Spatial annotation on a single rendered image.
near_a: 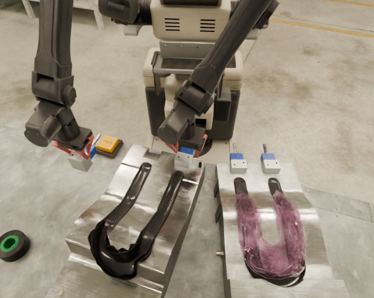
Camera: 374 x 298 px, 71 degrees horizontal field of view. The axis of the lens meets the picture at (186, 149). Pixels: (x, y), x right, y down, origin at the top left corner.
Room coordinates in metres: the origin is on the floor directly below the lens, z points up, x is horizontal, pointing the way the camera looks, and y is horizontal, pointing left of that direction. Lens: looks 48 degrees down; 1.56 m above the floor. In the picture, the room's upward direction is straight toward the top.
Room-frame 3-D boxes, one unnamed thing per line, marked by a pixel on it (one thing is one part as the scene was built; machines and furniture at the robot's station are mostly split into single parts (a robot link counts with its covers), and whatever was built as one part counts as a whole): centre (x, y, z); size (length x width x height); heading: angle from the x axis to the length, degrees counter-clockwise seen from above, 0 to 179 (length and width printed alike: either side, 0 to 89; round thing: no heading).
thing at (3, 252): (0.29, 0.49, 0.82); 0.08 x 0.08 x 0.04
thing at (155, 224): (0.35, 0.12, 0.92); 0.35 x 0.16 x 0.09; 162
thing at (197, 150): (0.54, -0.02, 0.97); 0.07 x 0.07 x 0.09; 71
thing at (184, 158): (0.58, 0.00, 0.89); 0.13 x 0.05 x 0.05; 162
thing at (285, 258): (0.31, -0.22, 0.90); 0.26 x 0.18 x 0.08; 179
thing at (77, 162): (0.55, 0.31, 0.93); 0.13 x 0.05 x 0.05; 162
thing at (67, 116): (0.51, 0.32, 1.12); 0.07 x 0.06 x 0.07; 167
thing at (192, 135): (0.54, 0.00, 1.04); 0.10 x 0.07 x 0.07; 71
